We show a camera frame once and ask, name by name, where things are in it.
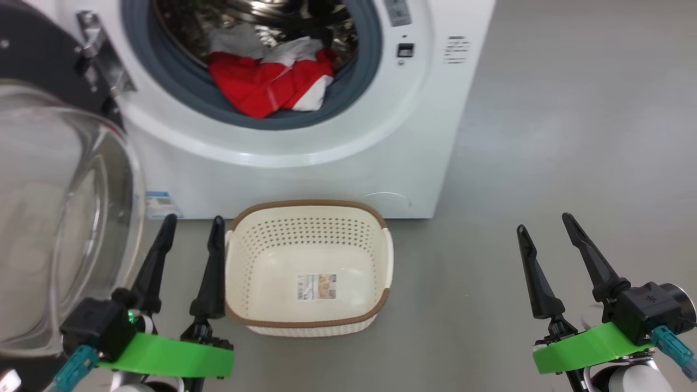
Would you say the cream basket with brown rim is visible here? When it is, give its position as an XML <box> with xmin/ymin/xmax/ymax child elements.
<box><xmin>224</xmin><ymin>200</ymin><xmax>394</xmax><ymax>337</ymax></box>

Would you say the white front-load washing machine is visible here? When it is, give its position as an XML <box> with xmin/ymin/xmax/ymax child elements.
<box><xmin>25</xmin><ymin>0</ymin><xmax>497</xmax><ymax>219</ymax></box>

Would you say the teal right camera connector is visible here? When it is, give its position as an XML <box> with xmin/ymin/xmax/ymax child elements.
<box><xmin>651</xmin><ymin>326</ymin><xmax>697</xmax><ymax>382</ymax></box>

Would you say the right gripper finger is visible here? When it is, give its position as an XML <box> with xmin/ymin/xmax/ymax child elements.
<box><xmin>562</xmin><ymin>212</ymin><xmax>631</xmax><ymax>303</ymax></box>
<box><xmin>516</xmin><ymin>224</ymin><xmax>567</xmax><ymax>321</ymax></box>

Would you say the metal door hinge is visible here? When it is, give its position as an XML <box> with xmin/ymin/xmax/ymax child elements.
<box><xmin>76</xmin><ymin>11</ymin><xmax>137</xmax><ymax>99</ymax></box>

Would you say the teal left camera connector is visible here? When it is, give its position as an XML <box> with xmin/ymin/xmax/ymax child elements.
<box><xmin>53</xmin><ymin>345</ymin><xmax>100</xmax><ymax>392</ymax></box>

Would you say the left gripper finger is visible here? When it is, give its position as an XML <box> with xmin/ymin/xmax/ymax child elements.
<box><xmin>126</xmin><ymin>214</ymin><xmax>178</xmax><ymax>315</ymax></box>
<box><xmin>189</xmin><ymin>216</ymin><xmax>227</xmax><ymax>322</ymax></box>

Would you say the small printed text label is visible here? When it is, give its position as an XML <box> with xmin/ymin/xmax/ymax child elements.
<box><xmin>444</xmin><ymin>35</ymin><xmax>470</xmax><ymax>65</ymax></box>

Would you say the teal camera connector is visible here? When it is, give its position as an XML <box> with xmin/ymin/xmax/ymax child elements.
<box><xmin>651</xmin><ymin>326</ymin><xmax>697</xmax><ymax>382</ymax></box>
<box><xmin>53</xmin><ymin>345</ymin><xmax>100</xmax><ymax>392</ymax></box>

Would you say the printed sticker label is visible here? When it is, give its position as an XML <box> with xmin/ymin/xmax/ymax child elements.
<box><xmin>297</xmin><ymin>273</ymin><xmax>337</xmax><ymax>301</ymax></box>

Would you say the round white filter cover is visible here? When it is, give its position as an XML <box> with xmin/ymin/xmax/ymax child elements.
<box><xmin>360</xmin><ymin>192</ymin><xmax>412</xmax><ymax>216</ymax></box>

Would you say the grey rectangular sticker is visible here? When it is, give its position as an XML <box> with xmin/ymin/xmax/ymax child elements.
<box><xmin>384</xmin><ymin>0</ymin><xmax>412</xmax><ymax>27</ymax></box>

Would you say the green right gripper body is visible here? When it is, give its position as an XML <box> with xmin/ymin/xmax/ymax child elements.
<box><xmin>533</xmin><ymin>320</ymin><xmax>654</xmax><ymax>375</ymax></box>

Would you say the round washing machine door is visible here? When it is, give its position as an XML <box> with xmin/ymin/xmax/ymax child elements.
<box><xmin>0</xmin><ymin>0</ymin><xmax>148</xmax><ymax>392</ymax></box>

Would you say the grey rubber door gasket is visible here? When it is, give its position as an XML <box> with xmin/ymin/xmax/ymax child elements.
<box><xmin>121</xmin><ymin>0</ymin><xmax>383</xmax><ymax>130</ymax></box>

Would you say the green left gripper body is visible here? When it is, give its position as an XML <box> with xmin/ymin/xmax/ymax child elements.
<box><xmin>109</xmin><ymin>321</ymin><xmax>236</xmax><ymax>380</ymax></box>

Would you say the red and white garment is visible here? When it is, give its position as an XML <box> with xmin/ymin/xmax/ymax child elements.
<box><xmin>208</xmin><ymin>24</ymin><xmax>337</xmax><ymax>119</ymax></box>

